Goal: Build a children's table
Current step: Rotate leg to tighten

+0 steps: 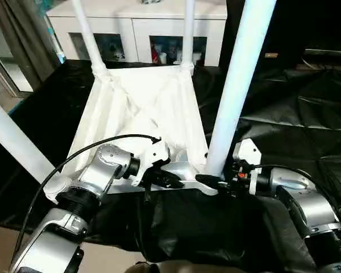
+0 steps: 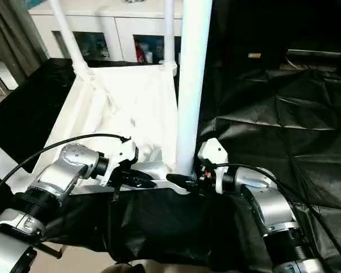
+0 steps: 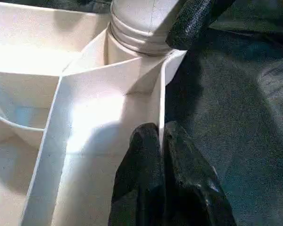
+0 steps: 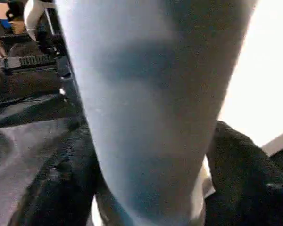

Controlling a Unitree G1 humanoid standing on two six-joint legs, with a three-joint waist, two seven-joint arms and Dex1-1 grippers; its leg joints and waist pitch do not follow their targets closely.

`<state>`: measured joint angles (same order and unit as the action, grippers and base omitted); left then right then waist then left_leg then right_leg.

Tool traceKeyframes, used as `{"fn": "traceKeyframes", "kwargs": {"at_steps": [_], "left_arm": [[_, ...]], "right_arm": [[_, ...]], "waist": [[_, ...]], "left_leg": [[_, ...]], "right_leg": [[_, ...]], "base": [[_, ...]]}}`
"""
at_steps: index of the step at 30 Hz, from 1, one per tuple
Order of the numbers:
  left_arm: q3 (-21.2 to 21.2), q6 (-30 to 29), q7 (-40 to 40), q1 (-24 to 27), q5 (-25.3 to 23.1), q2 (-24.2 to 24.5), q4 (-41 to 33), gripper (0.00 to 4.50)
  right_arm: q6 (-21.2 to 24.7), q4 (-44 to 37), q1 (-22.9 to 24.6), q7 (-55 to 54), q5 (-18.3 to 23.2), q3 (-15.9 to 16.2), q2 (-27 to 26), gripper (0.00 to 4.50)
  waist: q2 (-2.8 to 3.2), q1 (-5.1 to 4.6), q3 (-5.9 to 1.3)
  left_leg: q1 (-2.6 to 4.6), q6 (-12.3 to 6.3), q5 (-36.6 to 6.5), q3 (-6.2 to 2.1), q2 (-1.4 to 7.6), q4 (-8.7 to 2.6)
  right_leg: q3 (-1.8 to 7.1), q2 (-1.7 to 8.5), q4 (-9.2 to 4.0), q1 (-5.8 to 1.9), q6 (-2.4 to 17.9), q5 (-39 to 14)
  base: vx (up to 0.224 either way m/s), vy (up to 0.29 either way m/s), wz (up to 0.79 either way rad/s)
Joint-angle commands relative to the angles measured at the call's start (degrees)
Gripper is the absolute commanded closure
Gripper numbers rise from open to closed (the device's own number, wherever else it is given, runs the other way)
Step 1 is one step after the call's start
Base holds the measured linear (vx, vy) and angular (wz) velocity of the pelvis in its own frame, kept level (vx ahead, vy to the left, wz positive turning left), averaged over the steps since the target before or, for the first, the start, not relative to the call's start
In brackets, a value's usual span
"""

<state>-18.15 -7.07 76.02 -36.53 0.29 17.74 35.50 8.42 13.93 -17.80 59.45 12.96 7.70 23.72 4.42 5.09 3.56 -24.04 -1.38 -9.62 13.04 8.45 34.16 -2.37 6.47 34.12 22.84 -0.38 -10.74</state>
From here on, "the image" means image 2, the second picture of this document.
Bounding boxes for white plastic table top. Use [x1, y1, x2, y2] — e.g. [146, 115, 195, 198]
[6, 61, 195, 195]

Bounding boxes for white plastic table leg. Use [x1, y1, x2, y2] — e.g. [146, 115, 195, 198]
[174, 0, 213, 176]
[0, 136, 20, 180]
[48, 0, 92, 76]
[163, 0, 178, 73]

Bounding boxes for black plastic mat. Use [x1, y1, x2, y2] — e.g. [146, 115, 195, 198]
[0, 54, 341, 273]

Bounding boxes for white sideboard cabinet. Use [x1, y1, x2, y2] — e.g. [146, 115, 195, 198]
[28, 0, 185, 64]

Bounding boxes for beige curtain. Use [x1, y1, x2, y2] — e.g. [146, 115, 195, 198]
[0, 0, 49, 86]

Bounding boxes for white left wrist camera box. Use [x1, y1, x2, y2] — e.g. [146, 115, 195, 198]
[100, 139, 140, 187]

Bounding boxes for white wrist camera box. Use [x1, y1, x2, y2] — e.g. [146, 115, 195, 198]
[197, 137, 229, 194]
[100, 139, 140, 187]

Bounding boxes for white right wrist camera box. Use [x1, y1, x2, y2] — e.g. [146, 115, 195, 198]
[197, 137, 229, 194]

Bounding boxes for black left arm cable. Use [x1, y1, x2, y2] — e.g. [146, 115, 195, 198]
[0, 134, 131, 205]

